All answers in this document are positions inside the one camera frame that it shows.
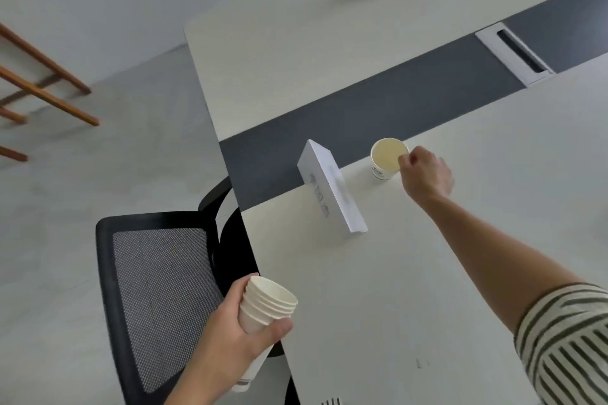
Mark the person's left forearm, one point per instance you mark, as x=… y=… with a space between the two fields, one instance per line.
x=209 y=388

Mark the white tent name card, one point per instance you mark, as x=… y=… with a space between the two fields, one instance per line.
x=332 y=188

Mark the striped shirt sleeve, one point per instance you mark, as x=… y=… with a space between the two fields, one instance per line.
x=570 y=347

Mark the person's right forearm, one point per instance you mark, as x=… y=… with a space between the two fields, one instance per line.
x=494 y=257

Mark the black mesh office chair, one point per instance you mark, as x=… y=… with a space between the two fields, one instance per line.
x=161 y=295

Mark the person's right hand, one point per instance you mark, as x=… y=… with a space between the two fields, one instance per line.
x=430 y=179

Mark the person's left hand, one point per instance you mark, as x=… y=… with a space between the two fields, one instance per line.
x=223 y=338

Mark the person's right fingers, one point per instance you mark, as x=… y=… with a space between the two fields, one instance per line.
x=412 y=156

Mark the stack of white paper cups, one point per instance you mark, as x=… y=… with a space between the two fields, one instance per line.
x=268 y=305

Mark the brown wooden rack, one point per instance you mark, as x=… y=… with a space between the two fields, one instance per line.
x=42 y=86

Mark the single white paper cup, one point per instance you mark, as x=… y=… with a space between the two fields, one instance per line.
x=385 y=158

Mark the person's left thumb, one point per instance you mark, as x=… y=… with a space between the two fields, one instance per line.
x=278 y=328

